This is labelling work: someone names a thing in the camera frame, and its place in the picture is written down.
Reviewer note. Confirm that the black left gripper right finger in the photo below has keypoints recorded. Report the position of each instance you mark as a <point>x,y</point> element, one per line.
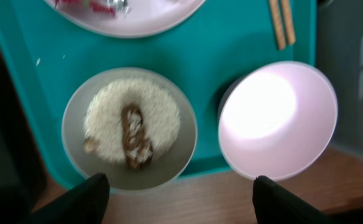
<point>275,205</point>

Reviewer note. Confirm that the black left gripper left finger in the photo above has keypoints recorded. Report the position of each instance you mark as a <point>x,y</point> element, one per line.
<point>85,203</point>

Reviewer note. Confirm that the brown food piece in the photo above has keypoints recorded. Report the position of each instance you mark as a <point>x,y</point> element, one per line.
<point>138,148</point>

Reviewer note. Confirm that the white rice pile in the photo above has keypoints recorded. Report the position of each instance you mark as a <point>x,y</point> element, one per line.
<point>103,120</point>

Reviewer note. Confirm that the grey bowl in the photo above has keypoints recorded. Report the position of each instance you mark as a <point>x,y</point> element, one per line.
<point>121,178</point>

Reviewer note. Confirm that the red snack wrapper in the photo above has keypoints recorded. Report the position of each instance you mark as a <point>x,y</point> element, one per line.
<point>110,7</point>

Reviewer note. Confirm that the grey dishwasher rack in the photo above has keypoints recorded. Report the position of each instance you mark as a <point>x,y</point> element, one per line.
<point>339,55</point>

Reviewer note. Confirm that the black tray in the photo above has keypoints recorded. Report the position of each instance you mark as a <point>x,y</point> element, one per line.
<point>22,177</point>

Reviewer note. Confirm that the pink bowl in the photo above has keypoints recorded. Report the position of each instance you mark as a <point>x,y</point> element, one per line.
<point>277,120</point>

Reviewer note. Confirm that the teal plastic tray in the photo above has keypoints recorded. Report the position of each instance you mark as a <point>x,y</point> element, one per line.
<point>49,58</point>

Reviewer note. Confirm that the wooden chopstick left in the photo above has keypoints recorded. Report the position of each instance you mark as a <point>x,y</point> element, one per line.
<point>277,24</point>

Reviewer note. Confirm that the wooden chopstick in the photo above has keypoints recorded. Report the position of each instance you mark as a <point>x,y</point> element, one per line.
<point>288,21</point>
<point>277,24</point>

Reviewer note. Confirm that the large white pink plate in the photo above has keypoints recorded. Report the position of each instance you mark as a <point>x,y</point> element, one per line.
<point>144,18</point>

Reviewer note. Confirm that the wooden chopstick right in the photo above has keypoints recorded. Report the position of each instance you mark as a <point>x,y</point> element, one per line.
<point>288,21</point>

